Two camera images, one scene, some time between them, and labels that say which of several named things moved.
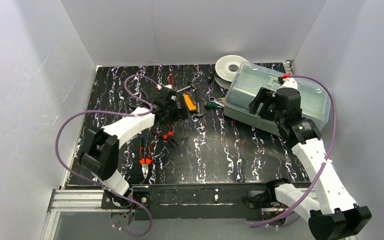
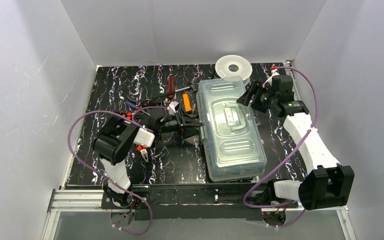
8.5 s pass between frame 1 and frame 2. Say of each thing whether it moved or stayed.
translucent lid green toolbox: moved
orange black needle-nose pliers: moved
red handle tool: stayed
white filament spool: stayed
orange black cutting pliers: moved
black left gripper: moved
